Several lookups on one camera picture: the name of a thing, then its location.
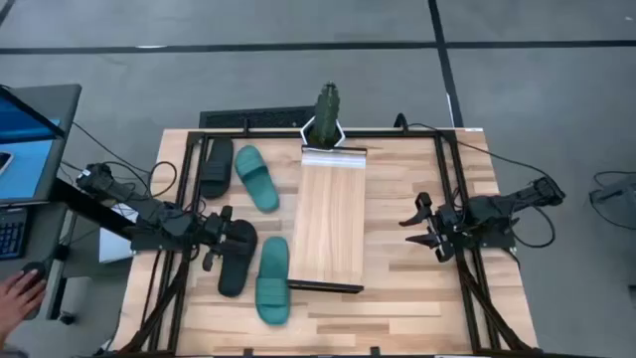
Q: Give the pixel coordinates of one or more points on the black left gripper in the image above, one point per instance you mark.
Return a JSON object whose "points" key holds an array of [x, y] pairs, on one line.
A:
{"points": [[211, 231]]}

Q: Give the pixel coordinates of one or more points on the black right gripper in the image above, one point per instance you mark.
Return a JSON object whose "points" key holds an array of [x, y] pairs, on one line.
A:
{"points": [[444, 224]]}

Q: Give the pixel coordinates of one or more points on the black slide sandal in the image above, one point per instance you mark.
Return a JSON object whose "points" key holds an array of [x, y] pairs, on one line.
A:
{"points": [[238, 273], [217, 169]]}

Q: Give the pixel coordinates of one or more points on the teal slide sandal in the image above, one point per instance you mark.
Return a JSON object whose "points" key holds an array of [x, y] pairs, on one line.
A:
{"points": [[256, 179], [272, 288]]}

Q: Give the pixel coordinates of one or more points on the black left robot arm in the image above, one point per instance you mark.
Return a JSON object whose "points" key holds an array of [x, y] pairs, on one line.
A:
{"points": [[164, 219]]}

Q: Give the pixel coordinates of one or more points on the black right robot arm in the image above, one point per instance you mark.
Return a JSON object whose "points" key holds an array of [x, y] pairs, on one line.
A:
{"points": [[497, 206]]}

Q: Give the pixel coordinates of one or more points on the white box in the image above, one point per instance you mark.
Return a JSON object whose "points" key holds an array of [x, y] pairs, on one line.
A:
{"points": [[111, 248]]}

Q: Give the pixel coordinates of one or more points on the black perforated floor grille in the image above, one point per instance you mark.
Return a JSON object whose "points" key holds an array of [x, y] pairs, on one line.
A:
{"points": [[248, 118]]}

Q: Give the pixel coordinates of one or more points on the white plant pot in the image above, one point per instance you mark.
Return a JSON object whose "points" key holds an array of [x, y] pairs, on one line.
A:
{"points": [[303, 134]]}

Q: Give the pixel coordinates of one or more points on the black diagonal support bar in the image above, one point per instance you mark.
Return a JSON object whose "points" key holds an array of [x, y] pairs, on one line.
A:
{"points": [[84, 206]]}

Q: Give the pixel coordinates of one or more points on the green cactus plant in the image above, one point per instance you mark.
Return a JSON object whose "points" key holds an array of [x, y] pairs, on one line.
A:
{"points": [[326, 114]]}

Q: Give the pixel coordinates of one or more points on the black caster wheel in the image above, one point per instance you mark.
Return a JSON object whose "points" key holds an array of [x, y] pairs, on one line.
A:
{"points": [[65, 318]]}

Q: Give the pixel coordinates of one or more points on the grey desk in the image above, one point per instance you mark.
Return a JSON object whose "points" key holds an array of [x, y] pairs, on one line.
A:
{"points": [[42, 233]]}

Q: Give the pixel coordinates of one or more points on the black computer mouse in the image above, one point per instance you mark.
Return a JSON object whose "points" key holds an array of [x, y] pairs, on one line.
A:
{"points": [[35, 268]]}

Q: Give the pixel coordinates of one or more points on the grey floor box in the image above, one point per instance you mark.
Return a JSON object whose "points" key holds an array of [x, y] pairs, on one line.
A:
{"points": [[621, 196]]}

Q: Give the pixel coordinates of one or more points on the computer monitor with blue screen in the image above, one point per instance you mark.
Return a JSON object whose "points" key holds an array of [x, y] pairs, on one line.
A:
{"points": [[30, 169]]}

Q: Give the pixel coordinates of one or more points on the black keyboard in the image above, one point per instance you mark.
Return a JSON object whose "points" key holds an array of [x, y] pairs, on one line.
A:
{"points": [[12, 233]]}

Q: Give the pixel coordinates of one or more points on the person's hand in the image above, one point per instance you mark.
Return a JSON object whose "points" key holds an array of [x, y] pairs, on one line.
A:
{"points": [[17, 301]]}

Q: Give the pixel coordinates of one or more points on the wooden shelf with black frame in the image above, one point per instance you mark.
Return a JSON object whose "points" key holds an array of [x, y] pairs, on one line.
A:
{"points": [[328, 219]]}

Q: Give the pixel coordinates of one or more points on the black metal table frame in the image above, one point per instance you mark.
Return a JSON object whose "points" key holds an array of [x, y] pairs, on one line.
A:
{"points": [[248, 134]]}

